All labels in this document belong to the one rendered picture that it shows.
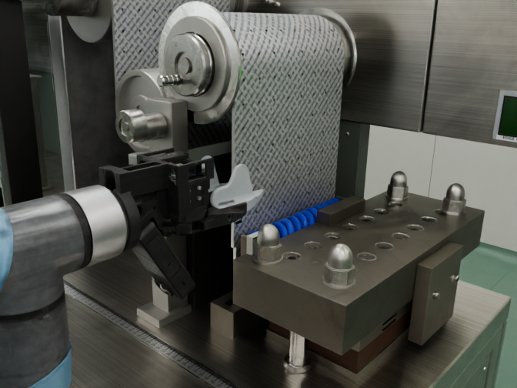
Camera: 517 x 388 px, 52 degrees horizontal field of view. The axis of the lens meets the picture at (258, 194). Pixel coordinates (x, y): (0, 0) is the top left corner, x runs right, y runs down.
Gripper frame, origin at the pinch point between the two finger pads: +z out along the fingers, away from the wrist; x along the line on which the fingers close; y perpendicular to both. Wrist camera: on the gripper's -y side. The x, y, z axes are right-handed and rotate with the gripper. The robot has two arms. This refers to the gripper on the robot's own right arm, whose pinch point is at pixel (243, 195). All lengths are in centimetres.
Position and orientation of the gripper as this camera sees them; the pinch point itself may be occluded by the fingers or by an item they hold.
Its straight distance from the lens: 69.4
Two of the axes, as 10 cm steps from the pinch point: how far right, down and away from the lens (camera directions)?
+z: 6.6, -2.2, 7.2
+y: 0.2, -9.5, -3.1
